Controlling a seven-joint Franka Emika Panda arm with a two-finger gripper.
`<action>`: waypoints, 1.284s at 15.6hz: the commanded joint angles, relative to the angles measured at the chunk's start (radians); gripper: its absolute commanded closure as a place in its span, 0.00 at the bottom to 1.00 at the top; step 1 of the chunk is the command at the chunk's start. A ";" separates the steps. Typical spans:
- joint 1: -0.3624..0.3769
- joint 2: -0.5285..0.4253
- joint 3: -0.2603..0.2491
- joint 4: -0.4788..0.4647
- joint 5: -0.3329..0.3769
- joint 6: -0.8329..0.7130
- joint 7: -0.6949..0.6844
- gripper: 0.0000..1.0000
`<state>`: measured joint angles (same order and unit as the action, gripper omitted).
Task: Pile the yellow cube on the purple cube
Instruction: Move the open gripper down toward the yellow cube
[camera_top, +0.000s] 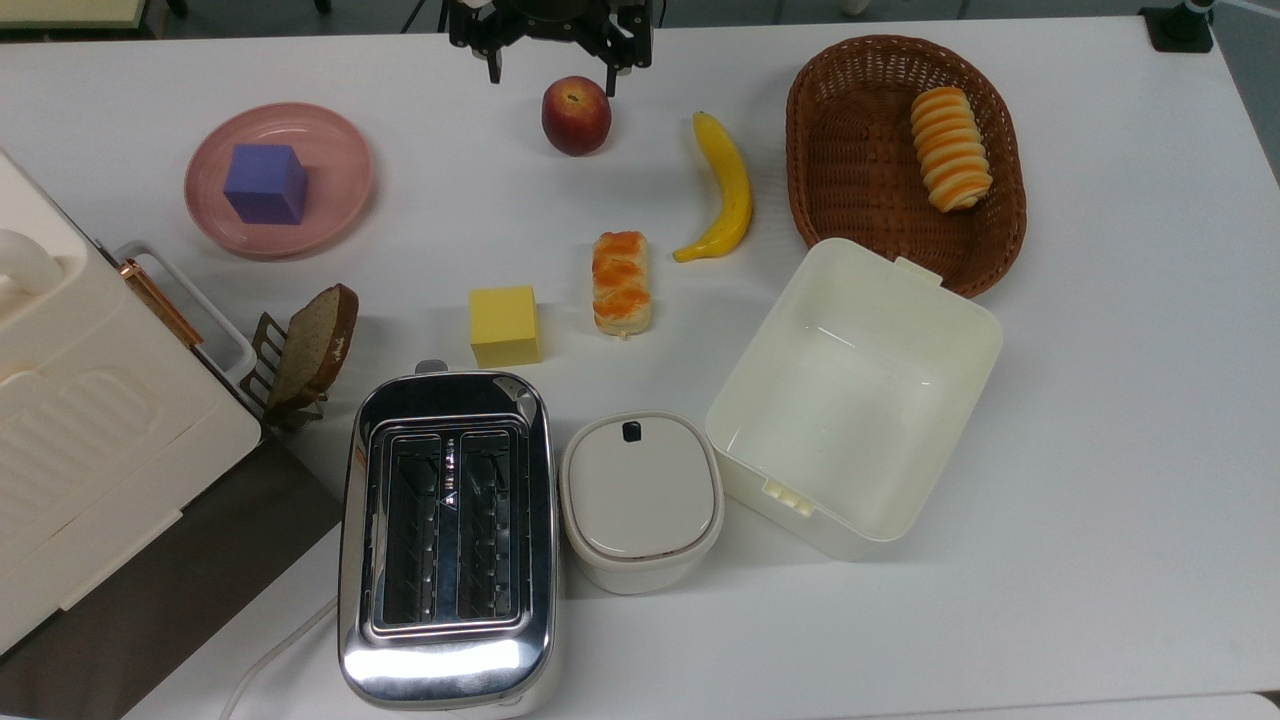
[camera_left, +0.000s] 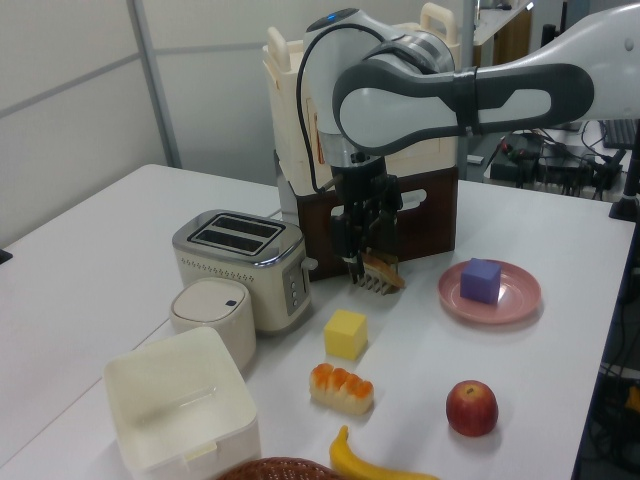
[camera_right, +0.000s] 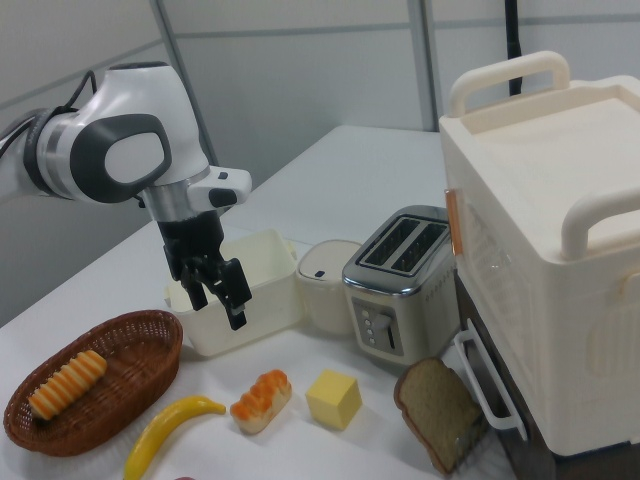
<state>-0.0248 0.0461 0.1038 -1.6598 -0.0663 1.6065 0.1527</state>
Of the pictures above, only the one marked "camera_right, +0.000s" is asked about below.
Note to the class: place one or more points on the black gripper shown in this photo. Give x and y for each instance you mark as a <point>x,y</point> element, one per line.
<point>192,235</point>

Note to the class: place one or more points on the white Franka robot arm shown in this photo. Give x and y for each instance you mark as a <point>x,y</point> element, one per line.
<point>135,100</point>

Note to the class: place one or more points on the yellow cube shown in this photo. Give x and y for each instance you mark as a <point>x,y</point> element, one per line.
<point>332,400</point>

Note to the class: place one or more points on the white open plastic box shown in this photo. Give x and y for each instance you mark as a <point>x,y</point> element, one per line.
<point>270,290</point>

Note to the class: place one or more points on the brown wicker basket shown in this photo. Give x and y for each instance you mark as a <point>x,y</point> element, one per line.
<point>145,345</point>

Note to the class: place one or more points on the small white lidded bin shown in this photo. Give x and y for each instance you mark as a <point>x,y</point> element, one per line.
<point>322,300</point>

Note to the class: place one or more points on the orange topped sushi piece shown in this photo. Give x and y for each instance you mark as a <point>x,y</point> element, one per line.
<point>262,402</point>

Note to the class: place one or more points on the yellow toy banana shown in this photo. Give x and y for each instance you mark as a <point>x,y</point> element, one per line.
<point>160,430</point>

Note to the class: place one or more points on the orange striped bread loaf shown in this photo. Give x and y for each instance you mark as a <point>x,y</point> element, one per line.
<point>67,382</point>

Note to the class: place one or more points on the silver two-slot toaster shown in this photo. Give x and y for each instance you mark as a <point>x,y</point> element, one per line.
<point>395,290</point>

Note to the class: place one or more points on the copper cabinet latch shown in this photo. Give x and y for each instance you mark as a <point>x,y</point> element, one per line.
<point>454,222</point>

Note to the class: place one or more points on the brown bread slice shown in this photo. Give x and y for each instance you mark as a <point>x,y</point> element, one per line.
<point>435,410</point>

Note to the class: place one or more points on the large cream toy cabinet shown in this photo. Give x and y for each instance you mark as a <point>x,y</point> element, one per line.
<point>550,225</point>

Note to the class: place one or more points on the black background pole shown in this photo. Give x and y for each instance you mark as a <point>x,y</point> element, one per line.
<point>512,40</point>

